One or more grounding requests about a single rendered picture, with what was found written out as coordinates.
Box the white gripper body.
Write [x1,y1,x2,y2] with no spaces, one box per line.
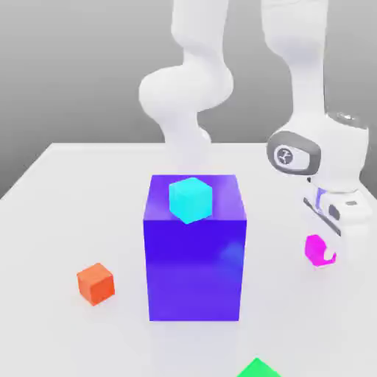
[302,196,349,255]

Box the small magenta cube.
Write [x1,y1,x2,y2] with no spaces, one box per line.
[304,233,337,268]

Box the small cyan cube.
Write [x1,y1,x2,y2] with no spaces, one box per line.
[168,176,214,225]

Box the small green cube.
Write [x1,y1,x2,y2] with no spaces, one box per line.
[236,357,282,377]

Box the small orange cube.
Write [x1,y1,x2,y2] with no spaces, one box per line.
[76,262,116,307]

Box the large purple box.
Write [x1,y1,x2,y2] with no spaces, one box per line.
[142,174,247,323]

